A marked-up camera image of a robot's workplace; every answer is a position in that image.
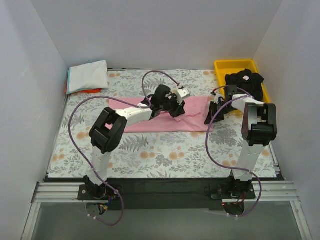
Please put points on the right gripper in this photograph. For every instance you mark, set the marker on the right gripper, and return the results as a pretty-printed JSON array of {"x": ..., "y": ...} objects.
[{"x": 215, "y": 110}]

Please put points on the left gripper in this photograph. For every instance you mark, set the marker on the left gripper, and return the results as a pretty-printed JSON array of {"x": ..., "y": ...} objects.
[{"x": 175, "y": 106}]

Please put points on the pink t-shirt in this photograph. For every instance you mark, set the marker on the pink t-shirt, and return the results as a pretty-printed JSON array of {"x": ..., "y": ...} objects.
[{"x": 196, "y": 111}]

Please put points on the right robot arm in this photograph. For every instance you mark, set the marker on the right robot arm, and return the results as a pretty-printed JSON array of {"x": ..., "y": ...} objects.
[{"x": 259, "y": 128}]

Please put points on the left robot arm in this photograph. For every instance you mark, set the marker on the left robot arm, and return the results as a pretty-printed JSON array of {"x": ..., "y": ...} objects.
[{"x": 107, "y": 131}]

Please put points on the yellow plastic bin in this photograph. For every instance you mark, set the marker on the yellow plastic bin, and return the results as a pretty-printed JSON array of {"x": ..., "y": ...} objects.
[{"x": 237, "y": 70}]

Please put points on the floral patterned table mat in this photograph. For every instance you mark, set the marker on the floral patterned table mat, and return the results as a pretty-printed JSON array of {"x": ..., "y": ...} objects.
[{"x": 147, "y": 155}]

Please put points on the black t-shirt in bin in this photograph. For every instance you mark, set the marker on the black t-shirt in bin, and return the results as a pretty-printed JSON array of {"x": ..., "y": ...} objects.
[{"x": 247, "y": 80}]

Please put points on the folded orange t-shirt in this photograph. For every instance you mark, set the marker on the folded orange t-shirt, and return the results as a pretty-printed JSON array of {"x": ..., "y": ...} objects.
[{"x": 85, "y": 91}]

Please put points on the folded teal t-shirt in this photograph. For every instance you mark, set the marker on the folded teal t-shirt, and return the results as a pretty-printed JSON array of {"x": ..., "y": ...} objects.
[{"x": 68, "y": 80}]

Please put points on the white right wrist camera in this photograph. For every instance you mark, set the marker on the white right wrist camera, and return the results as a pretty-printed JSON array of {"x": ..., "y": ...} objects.
[{"x": 218, "y": 98}]

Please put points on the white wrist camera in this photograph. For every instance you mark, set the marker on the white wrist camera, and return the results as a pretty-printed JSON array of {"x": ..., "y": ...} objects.
[
  {"x": 218, "y": 98},
  {"x": 182, "y": 94}
]

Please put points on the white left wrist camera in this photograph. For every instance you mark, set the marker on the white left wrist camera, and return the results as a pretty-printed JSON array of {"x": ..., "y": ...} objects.
[{"x": 182, "y": 94}]

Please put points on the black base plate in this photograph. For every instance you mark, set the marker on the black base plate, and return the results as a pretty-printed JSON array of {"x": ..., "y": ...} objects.
[{"x": 162, "y": 203}]

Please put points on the aluminium frame rail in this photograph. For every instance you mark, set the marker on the aluminium frame rail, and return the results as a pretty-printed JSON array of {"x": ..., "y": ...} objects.
[{"x": 171, "y": 188}]

